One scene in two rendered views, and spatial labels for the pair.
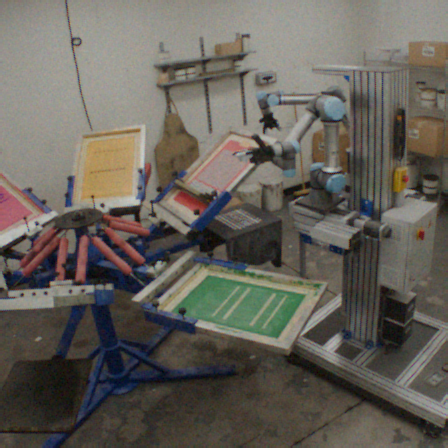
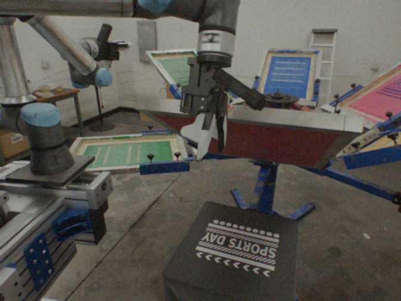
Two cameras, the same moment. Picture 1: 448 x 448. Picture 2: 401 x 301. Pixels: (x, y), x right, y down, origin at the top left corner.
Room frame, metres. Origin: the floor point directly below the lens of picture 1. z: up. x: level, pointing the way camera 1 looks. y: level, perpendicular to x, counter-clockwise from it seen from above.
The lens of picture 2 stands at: (3.73, -0.76, 1.73)
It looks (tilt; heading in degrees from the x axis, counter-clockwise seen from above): 24 degrees down; 140
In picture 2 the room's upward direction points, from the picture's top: straight up
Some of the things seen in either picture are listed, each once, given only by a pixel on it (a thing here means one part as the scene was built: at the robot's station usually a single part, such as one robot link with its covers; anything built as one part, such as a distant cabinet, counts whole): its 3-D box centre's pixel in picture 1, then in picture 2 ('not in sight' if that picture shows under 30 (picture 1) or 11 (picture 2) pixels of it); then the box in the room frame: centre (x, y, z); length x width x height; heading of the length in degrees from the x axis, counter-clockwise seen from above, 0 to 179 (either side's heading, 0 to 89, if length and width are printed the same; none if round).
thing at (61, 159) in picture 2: (320, 192); (50, 153); (2.64, -0.59, 1.31); 0.15 x 0.15 x 0.10
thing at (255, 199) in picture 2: (177, 247); (257, 193); (2.92, 0.34, 0.89); 1.24 x 0.06 x 0.06; 120
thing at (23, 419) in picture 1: (65, 339); not in sight; (1.95, 0.88, 0.91); 1.34 x 0.40 x 0.08; 0
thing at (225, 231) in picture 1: (237, 219); (238, 243); (3.17, -0.09, 0.95); 0.48 x 0.44 x 0.01; 120
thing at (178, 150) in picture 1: (176, 143); not in sight; (5.11, 0.45, 1.06); 0.53 x 0.07 x 1.05; 120
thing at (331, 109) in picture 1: (331, 144); (8, 61); (2.51, -0.63, 1.63); 0.15 x 0.12 x 0.55; 17
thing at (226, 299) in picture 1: (212, 282); (148, 138); (2.16, 0.10, 1.05); 1.08 x 0.61 x 0.23; 60
